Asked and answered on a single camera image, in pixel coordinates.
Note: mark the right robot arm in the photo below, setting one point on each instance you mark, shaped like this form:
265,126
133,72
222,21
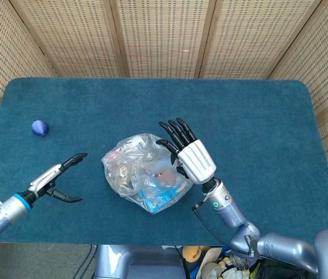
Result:
285,247

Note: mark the red snack packet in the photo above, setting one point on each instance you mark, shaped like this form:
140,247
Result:
117,152

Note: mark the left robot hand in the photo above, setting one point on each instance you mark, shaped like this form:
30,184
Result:
46,178

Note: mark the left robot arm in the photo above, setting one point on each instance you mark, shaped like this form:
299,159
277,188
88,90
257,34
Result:
4,212

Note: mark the yellow snack packet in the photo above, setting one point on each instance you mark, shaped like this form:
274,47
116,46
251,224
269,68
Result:
124,174

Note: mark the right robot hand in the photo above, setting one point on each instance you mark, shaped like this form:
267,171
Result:
197,162

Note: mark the blue-grey robot torso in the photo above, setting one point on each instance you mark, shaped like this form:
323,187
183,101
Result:
140,261

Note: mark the teal table cloth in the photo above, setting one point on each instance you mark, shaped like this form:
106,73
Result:
181,101

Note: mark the woven rattan folding screen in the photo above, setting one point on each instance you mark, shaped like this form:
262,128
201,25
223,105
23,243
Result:
163,35

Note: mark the dark green cloth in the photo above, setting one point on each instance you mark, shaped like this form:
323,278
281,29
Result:
279,270

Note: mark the yellow plush toy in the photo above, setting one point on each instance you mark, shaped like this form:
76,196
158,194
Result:
191,253

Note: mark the white soft toy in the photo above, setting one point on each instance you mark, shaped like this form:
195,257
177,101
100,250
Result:
227,271

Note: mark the blue snack box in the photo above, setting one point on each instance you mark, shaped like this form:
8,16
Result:
155,205

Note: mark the purple ball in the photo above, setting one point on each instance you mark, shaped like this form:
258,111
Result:
40,128

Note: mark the clear plastic shopping bag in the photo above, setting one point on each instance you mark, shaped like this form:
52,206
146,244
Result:
134,157

